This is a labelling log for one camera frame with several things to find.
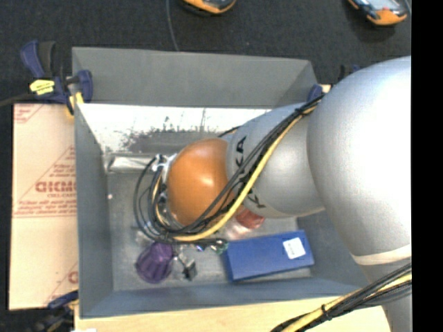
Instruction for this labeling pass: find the blue box with white label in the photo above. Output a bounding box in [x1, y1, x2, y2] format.
[221, 230, 316, 284]

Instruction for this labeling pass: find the red round object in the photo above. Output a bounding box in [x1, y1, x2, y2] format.
[235, 207, 266, 230]

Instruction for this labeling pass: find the brown cardboard board, red print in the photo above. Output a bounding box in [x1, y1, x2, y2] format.
[8, 102, 80, 311]

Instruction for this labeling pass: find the grey metal bin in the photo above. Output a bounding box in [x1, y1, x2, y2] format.
[71, 46, 375, 320]

